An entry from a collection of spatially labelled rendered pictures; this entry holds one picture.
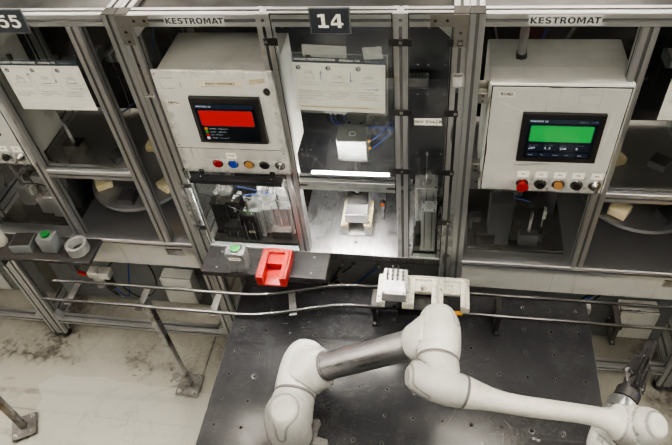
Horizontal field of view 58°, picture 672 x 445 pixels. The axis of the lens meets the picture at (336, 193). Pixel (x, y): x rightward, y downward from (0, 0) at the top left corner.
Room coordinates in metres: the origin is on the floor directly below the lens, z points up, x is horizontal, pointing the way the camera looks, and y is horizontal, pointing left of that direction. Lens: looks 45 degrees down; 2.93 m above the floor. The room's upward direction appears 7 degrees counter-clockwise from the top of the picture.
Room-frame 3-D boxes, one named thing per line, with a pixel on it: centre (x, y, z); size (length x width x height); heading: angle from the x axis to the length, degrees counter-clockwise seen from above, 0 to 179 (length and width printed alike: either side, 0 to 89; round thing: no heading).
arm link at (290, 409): (0.98, 0.27, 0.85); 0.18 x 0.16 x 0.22; 165
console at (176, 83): (1.84, 0.34, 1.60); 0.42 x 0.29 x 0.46; 77
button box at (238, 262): (1.65, 0.44, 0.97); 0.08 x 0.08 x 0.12; 77
